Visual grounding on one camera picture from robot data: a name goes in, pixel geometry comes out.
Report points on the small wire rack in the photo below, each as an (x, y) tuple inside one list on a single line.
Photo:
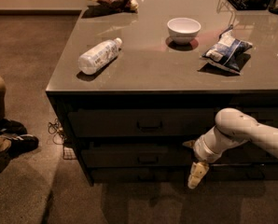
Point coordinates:
[(68, 152)]

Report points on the black sneaker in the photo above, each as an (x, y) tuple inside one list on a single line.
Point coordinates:
[(12, 126), (21, 143)]

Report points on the black sneaker near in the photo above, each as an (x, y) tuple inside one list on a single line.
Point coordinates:
[(21, 143)]

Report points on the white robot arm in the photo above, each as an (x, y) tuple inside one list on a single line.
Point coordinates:
[(232, 129)]

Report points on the black sneaker far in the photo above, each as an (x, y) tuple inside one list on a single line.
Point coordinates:
[(12, 126)]

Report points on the white ceramic bowl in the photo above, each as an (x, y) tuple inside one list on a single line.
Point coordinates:
[(183, 30)]

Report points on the white plastic bottle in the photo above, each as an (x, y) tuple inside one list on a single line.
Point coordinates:
[(99, 56)]

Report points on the dark cabinet counter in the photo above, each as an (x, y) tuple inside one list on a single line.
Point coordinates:
[(153, 72)]

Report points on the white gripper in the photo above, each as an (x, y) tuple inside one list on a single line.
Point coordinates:
[(201, 153)]

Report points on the blue white snack bag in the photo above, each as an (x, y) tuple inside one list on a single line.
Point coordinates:
[(224, 52)]

